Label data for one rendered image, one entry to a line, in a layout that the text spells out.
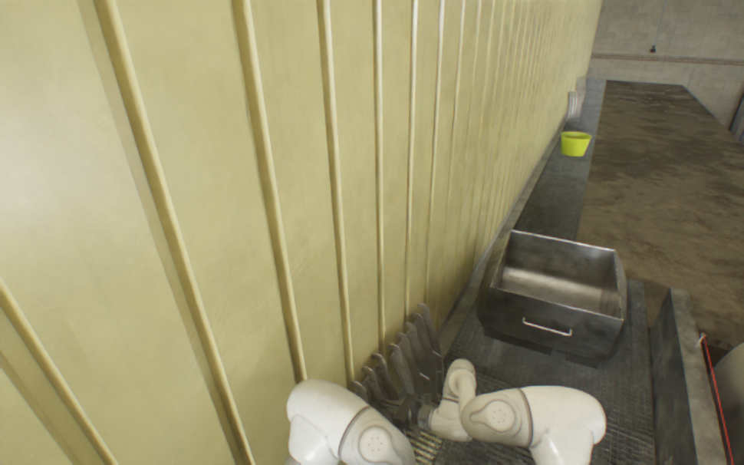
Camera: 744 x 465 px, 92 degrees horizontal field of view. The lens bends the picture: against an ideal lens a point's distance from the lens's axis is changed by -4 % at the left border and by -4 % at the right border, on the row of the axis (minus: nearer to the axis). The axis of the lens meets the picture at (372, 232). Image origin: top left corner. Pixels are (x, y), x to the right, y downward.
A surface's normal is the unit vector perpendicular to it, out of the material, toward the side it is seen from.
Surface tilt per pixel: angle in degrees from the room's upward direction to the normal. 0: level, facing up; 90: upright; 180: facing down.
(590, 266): 91
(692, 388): 0
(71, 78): 90
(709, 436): 2
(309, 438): 49
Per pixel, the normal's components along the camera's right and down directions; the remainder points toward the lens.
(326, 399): -0.14, -0.81
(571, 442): -0.04, -0.26
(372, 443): -0.13, -0.58
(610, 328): -0.45, 0.44
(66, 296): 0.87, 0.25
